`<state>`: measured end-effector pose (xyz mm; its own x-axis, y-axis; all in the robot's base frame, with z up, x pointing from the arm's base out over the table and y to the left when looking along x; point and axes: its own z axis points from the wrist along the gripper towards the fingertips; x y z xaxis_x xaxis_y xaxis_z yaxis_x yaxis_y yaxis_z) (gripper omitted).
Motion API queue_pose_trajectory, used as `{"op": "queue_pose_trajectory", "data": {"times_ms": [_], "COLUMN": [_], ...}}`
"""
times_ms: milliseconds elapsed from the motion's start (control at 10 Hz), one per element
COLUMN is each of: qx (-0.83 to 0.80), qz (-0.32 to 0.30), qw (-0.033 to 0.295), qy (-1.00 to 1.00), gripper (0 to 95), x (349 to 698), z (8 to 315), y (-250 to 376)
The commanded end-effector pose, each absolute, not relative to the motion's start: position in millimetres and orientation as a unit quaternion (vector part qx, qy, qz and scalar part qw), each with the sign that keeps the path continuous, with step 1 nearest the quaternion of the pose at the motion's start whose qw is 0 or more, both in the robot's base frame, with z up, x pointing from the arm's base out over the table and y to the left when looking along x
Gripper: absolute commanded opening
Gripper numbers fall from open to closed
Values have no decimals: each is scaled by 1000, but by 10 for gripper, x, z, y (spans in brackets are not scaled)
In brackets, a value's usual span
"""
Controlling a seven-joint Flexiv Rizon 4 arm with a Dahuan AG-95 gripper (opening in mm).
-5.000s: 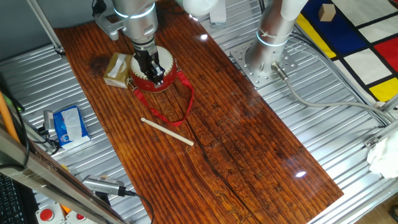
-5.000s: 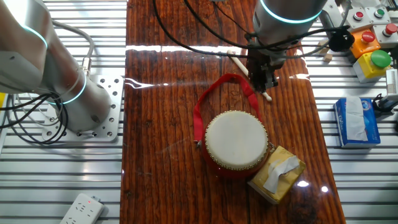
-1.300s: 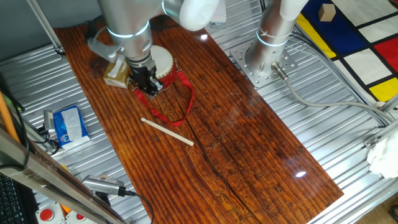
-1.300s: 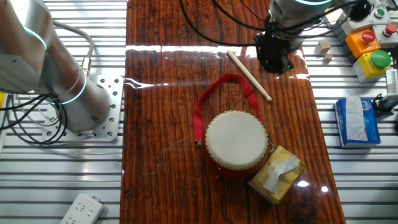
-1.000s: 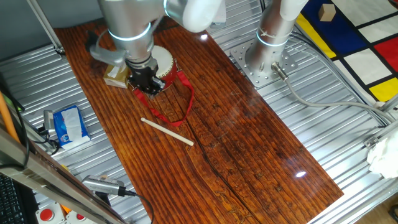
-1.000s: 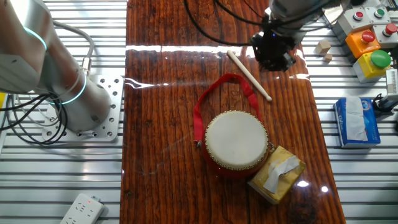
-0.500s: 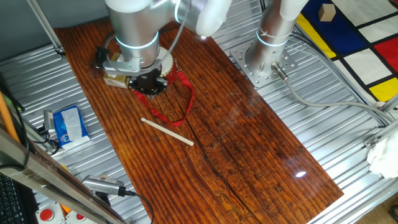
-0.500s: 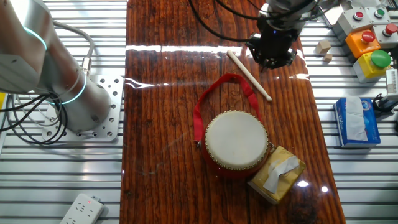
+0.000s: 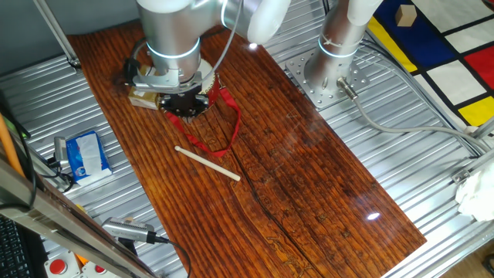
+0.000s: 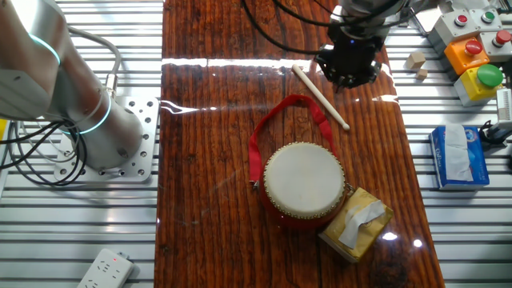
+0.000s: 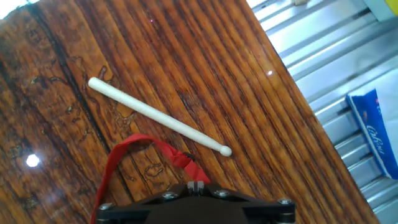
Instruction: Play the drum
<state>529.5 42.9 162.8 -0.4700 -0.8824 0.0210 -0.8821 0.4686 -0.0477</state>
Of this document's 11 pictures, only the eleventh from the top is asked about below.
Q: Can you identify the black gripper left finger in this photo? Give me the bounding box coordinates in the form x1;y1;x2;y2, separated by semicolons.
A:
96;181;196;224

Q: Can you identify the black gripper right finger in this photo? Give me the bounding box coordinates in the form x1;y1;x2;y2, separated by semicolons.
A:
195;181;297;224

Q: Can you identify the white wooden drumstick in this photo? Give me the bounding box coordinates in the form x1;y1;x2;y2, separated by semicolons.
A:
88;77;233;157

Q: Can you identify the blue tissue pack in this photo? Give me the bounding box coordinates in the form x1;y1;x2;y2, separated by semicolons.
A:
345;88;398;180

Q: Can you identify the glossy brown wooden board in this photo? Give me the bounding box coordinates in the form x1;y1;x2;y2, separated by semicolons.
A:
0;0;382;224

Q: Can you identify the red fabric drum strap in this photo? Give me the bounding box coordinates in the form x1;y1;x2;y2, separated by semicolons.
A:
90;133;211;224

